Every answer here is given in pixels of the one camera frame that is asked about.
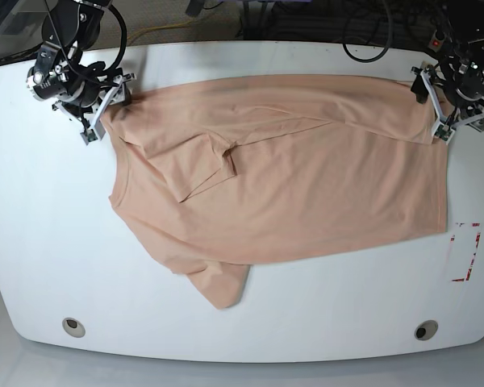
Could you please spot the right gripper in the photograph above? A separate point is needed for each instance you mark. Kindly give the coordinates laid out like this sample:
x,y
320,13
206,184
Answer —
x,y
57,73

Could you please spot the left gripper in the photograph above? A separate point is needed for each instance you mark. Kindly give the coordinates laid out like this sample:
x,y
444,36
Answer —
x,y
463,71

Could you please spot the peach T-shirt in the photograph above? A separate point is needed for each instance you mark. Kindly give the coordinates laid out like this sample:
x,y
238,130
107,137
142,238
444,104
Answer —
x,y
216,176

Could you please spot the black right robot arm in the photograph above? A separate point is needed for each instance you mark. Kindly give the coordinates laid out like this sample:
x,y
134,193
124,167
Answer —
x,y
70,28

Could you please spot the white power strip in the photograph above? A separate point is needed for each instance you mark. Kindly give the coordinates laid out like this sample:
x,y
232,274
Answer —
x,y
436,42

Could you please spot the red tape rectangle marker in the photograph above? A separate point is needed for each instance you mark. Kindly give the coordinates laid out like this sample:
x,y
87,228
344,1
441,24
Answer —
x,y
463,248

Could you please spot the left table grommet hole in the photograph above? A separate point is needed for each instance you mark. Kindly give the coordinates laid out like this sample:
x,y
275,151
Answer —
x,y
73,327

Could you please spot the table grommet hole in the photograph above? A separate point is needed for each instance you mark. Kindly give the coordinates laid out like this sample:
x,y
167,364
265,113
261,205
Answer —
x,y
426,330
73,327

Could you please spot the right table grommet hole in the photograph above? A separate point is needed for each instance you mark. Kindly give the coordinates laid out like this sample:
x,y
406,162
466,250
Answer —
x,y
426,330

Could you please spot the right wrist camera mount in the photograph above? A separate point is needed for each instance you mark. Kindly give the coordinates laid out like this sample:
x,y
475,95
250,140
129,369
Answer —
x,y
89,116

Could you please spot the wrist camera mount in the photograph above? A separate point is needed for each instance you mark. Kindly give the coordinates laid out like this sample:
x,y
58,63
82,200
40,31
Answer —
x,y
449,118
89,116

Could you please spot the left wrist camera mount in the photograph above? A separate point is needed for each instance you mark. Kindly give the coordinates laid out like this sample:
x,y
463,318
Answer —
x,y
449,118

